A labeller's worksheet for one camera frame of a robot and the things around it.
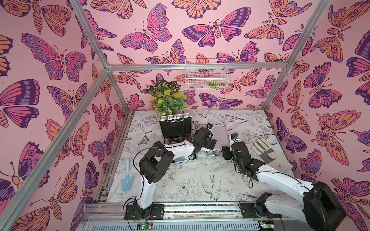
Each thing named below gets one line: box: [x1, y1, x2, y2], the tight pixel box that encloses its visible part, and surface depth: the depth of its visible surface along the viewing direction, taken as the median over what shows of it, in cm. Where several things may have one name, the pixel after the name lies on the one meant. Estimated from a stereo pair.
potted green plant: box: [145, 79, 188, 118], surface depth 99 cm
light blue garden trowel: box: [120, 158, 135, 193], surface depth 84 cm
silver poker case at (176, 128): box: [158, 113, 197, 164], surface depth 87 cm
